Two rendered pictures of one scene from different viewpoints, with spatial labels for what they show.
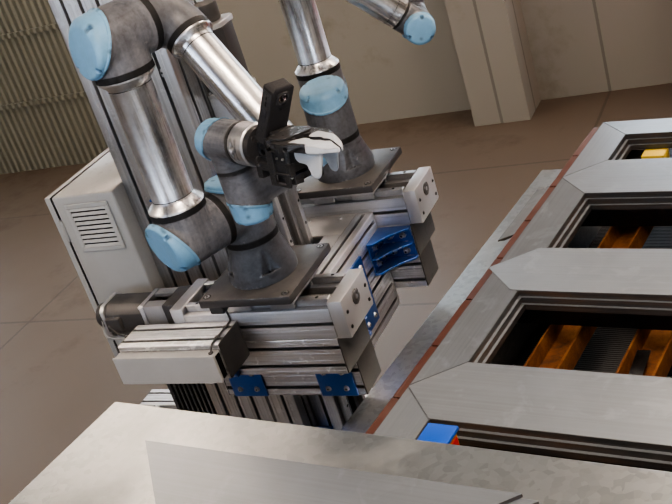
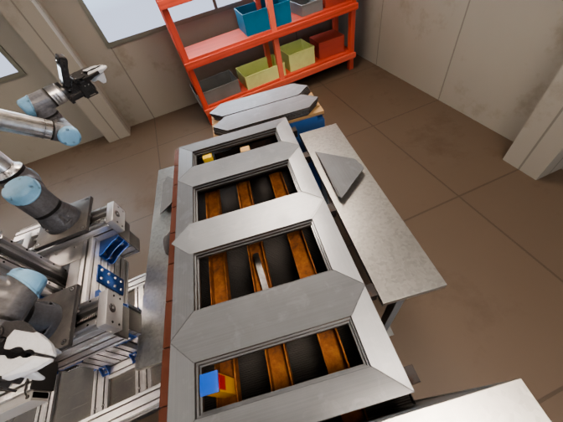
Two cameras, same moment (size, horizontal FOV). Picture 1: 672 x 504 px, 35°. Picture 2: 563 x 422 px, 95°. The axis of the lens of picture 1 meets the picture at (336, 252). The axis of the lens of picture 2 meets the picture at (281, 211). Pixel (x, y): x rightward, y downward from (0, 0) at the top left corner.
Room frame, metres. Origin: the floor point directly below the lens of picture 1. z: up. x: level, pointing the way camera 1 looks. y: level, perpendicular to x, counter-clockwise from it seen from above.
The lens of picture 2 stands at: (1.17, -0.25, 1.80)
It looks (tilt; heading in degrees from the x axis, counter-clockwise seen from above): 50 degrees down; 320
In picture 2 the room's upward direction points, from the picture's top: 15 degrees counter-clockwise
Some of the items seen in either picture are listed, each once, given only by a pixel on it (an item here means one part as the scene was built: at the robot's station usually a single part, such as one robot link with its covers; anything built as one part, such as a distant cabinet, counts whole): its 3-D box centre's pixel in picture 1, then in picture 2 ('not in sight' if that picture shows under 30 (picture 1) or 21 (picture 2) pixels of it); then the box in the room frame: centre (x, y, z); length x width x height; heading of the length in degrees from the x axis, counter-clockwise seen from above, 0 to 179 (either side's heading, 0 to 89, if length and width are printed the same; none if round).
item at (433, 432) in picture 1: (437, 439); (209, 383); (1.53, -0.07, 0.88); 0.06 x 0.06 x 0.02; 52
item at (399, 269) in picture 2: not in sight; (353, 190); (1.60, -1.12, 0.73); 1.20 x 0.26 x 0.03; 142
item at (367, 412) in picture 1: (490, 289); (167, 239); (2.35, -0.34, 0.66); 1.30 x 0.20 x 0.03; 142
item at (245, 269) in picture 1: (257, 251); (25, 321); (2.07, 0.16, 1.09); 0.15 x 0.15 x 0.10
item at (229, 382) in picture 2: not in sight; (220, 386); (1.53, -0.07, 0.78); 0.05 x 0.05 x 0.19; 52
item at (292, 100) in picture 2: not in sight; (263, 109); (2.51, -1.45, 0.82); 0.80 x 0.40 x 0.06; 52
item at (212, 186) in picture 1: (237, 204); not in sight; (2.06, 0.17, 1.20); 0.13 x 0.12 x 0.14; 124
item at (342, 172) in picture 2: not in sight; (342, 167); (1.72, -1.21, 0.77); 0.45 x 0.20 x 0.04; 142
